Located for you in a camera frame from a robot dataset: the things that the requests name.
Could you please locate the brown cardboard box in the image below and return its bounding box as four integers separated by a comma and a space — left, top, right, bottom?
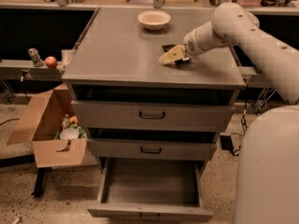
7, 84, 96, 168

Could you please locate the grey open bottom drawer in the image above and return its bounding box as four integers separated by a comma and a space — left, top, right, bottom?
88, 158, 213, 222

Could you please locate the white plastic bowl in box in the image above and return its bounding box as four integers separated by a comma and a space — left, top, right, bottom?
60, 128, 79, 140

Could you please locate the red apple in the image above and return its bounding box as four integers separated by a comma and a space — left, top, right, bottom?
45, 56, 58, 68

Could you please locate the black power adapter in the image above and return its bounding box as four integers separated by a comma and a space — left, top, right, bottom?
220, 135, 234, 151

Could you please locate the grey top drawer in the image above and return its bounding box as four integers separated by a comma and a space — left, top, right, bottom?
72, 101, 234, 133

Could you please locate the black stand base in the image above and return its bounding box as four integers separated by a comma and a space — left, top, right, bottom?
32, 168, 51, 198

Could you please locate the white ceramic bowl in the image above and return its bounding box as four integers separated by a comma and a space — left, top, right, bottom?
137, 10, 171, 31

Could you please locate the grey metal drawer cabinet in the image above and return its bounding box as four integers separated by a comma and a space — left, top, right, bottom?
61, 7, 247, 176

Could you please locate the grey middle drawer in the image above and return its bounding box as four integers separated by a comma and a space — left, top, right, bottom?
88, 139, 217, 161

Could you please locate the black floor cable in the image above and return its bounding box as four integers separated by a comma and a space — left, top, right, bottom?
231, 101, 251, 157

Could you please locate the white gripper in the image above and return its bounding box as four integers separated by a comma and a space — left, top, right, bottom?
158, 26, 213, 66

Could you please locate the small grey figurine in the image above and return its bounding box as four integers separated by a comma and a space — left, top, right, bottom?
28, 48, 44, 67

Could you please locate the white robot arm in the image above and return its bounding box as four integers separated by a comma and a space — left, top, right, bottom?
159, 3, 299, 224

